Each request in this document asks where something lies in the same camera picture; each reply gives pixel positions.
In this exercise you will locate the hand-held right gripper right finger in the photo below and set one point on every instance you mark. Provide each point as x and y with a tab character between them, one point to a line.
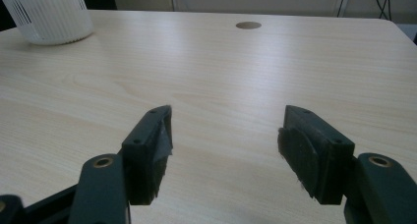
314	155

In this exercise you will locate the white plastic basket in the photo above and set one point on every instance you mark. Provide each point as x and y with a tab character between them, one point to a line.
49	17

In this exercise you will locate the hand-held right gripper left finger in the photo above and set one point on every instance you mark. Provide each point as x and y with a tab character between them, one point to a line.
144	152

